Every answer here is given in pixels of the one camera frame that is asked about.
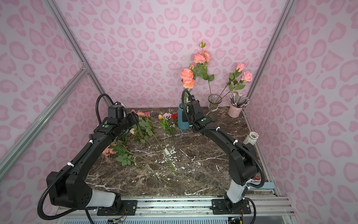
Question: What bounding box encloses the pink cup of straws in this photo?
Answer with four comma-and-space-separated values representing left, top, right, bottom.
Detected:
228, 93, 249, 118

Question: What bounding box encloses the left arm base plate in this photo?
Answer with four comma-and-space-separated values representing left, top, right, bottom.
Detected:
97, 200, 138, 217

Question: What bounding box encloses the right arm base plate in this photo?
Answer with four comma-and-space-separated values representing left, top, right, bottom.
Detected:
210, 198, 252, 215

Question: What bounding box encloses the pink peony flower branch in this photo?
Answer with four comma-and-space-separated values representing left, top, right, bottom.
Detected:
193, 42, 211, 78

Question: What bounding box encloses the white ribbed ceramic vase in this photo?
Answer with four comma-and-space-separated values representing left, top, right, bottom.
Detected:
243, 132, 259, 146

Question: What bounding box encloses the teal cylindrical vase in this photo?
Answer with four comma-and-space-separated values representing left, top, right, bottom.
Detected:
178, 103, 190, 130

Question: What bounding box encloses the clear ribbed glass vase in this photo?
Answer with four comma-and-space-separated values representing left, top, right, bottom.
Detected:
207, 94, 222, 121

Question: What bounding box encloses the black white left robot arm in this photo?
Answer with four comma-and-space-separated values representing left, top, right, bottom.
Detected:
37, 93, 139, 220

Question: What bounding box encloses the pink rose with long stem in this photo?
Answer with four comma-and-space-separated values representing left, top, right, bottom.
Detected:
229, 63, 246, 81

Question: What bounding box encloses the red carnation flower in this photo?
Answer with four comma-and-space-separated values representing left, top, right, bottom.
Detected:
171, 114, 178, 121

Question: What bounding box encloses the coral peony flower branch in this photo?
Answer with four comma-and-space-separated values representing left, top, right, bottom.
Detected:
180, 64, 196, 92

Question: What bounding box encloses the light pink carnation flower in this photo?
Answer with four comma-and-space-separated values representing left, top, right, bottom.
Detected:
162, 113, 172, 119

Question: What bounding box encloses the light pink rose with stem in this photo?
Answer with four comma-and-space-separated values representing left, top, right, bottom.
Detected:
221, 71, 253, 98

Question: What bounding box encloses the bunch of artificial flowers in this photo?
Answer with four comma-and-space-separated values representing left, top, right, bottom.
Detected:
102, 112, 179, 178

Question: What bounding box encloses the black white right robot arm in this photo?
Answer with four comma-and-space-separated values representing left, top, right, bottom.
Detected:
182, 89, 265, 215

